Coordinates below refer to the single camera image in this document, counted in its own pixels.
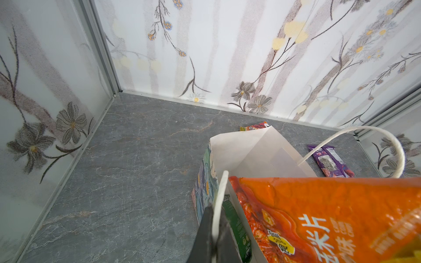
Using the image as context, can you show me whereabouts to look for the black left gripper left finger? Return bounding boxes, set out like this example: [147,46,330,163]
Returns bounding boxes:
[186,206,214,263]

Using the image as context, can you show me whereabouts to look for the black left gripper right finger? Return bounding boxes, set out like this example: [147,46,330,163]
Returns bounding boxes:
[216,213,241,263]

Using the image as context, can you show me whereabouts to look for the green snack bag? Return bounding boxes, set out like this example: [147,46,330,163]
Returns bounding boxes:
[222,195,252,263]

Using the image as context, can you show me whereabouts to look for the orange corn chips bag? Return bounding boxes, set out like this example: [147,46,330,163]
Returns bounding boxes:
[229,176,421,263]

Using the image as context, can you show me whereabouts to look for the white floral paper bag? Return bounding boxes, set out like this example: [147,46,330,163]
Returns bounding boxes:
[195,127,405,263]

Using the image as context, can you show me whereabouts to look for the Fox's candy bag top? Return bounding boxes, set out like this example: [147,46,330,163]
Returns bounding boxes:
[240,122,270,132]

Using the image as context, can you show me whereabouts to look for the purple snack packet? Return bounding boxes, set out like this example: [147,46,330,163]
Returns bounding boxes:
[312,145,355,178]

